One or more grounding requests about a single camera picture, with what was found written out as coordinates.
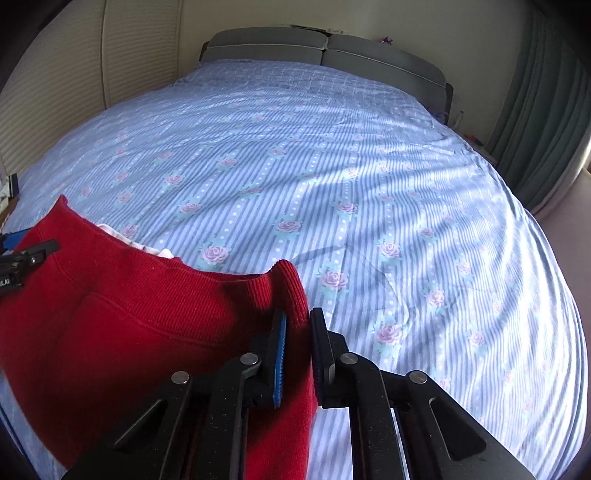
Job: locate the grey padded headboard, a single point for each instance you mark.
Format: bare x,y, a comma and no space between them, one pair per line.
369,57

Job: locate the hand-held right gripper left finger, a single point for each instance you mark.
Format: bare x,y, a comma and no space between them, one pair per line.
279,355

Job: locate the cream wardrobe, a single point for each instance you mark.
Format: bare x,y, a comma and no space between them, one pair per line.
69,83

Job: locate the white nightstand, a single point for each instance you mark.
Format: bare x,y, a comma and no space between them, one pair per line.
482,150

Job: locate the small white bottle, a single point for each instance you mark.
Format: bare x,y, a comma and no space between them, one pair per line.
459,118

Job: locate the blue floral bed cover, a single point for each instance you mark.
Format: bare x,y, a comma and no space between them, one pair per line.
369,184

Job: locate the flat items on headboard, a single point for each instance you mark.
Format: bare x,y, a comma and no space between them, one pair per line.
318,29

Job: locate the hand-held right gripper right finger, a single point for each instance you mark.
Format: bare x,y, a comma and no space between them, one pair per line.
318,350

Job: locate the green curtain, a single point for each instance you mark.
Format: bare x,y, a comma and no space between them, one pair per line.
535,115

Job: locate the red cartoon print sweater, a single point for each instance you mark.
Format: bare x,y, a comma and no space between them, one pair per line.
138,323

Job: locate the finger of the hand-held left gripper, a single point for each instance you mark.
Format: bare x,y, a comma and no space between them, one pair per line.
11,241
32,256

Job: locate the small purple toy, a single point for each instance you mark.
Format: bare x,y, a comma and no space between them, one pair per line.
386,41

